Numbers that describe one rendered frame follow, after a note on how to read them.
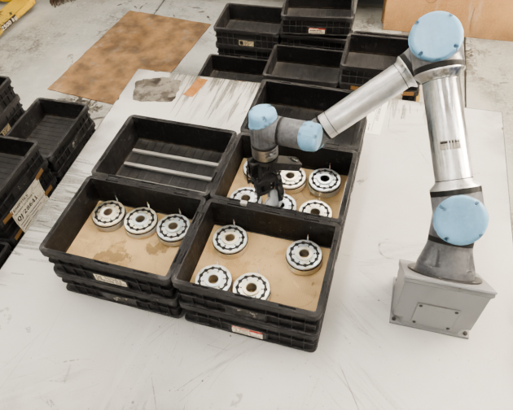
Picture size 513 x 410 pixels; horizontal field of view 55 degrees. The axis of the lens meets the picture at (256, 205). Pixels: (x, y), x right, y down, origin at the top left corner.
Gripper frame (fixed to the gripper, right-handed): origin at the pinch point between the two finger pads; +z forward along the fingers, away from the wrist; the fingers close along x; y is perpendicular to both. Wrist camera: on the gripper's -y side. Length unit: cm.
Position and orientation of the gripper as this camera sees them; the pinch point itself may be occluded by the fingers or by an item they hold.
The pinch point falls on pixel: (275, 200)
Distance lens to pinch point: 154.2
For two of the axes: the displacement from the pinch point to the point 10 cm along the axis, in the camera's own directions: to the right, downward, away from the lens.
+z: 0.8, 6.8, 7.3
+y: -8.7, 4.0, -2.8
